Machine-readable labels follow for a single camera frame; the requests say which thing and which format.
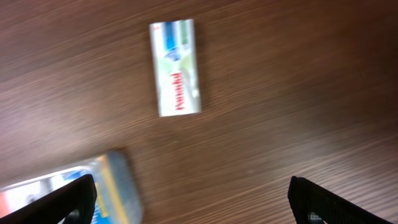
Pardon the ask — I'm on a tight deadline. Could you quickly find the white Panadol box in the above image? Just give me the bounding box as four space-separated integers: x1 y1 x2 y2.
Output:
149 19 201 117

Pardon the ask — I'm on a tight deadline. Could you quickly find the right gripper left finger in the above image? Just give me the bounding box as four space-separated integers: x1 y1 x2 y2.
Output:
1 174 97 224

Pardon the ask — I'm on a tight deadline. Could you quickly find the clear plastic container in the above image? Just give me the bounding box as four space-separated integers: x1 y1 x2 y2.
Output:
1 151 142 224

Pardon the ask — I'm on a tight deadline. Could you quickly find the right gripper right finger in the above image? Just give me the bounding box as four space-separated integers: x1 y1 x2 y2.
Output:
288 176 392 224

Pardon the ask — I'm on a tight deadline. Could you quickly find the blue VapoDrops box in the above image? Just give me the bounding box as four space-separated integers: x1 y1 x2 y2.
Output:
50 152 142 224

